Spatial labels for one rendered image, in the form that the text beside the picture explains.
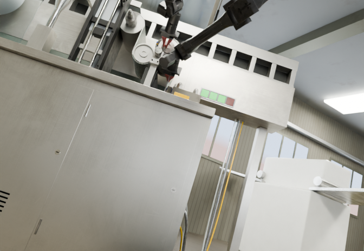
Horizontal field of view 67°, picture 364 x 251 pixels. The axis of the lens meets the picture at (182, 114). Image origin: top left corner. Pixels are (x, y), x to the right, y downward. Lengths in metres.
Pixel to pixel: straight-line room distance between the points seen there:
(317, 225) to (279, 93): 1.67
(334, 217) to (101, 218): 2.73
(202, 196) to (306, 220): 1.93
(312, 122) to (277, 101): 4.33
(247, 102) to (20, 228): 1.45
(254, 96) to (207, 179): 2.83
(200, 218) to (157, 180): 3.52
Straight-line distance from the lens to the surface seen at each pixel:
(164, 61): 1.37
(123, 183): 1.16
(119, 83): 1.21
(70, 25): 2.13
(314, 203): 3.21
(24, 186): 1.26
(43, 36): 1.81
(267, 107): 1.97
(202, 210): 4.63
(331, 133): 6.78
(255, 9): 1.06
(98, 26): 1.58
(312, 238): 3.25
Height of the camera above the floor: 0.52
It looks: 15 degrees up
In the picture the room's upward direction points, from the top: 18 degrees clockwise
